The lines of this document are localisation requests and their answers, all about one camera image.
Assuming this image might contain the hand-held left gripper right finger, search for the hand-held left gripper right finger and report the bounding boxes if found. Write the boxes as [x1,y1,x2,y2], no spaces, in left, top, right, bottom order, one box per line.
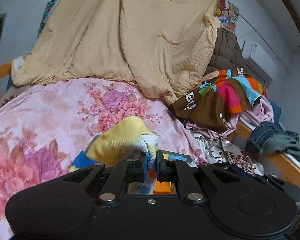
[156,150,253,204]

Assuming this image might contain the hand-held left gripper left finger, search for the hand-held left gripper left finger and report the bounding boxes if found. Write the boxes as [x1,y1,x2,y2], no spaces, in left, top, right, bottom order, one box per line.
[62,152,148,204]

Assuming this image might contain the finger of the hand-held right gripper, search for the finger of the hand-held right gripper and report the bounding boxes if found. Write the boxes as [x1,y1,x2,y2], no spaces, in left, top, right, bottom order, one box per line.
[225,164,265,179]

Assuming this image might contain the orange ribbed sock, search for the orange ribbed sock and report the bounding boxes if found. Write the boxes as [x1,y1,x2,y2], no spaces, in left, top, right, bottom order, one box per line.
[152,181,177,195]

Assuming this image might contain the grey shallow box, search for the grey shallow box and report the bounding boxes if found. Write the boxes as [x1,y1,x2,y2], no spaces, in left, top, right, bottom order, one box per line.
[162,149,193,167]

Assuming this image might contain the yellow striped cloth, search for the yellow striped cloth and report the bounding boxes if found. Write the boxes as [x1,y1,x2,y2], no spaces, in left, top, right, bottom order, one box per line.
[69,116,160,195]

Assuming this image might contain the damask patterned sheet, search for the damask patterned sheet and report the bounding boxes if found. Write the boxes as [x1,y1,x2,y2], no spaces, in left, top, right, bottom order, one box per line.
[194,132,265,177]

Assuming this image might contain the blue denim jeans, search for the blue denim jeans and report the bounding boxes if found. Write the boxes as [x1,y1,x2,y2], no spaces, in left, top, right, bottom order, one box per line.
[245,121,300,164]

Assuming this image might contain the lilac pink cloth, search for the lilac pink cloth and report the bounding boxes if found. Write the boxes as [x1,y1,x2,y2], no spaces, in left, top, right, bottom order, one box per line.
[185,95,275,140]

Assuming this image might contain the brown multicolour garment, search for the brown multicolour garment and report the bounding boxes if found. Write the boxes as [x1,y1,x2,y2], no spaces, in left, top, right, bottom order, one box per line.
[170,69,267,134]

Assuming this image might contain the pink floral bedsheet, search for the pink floral bedsheet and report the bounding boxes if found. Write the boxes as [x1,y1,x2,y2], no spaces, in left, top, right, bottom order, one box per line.
[0,77,208,240]

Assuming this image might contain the white air conditioner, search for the white air conditioner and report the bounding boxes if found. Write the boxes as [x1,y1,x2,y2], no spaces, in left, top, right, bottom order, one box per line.
[241,40,287,83]

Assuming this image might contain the brown quilted blanket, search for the brown quilted blanket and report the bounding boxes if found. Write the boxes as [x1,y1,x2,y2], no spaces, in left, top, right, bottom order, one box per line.
[205,27,248,80]

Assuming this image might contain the tan dotted quilt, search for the tan dotted quilt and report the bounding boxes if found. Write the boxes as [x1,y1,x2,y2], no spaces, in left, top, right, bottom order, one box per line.
[11,0,222,104]

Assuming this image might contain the colourful patterned cloth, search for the colourful patterned cloth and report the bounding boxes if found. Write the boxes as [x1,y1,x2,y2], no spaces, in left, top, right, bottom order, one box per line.
[215,0,240,33]

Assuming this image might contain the wooden bed frame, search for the wooden bed frame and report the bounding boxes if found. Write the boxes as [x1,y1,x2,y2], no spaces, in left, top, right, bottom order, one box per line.
[0,62,300,180]

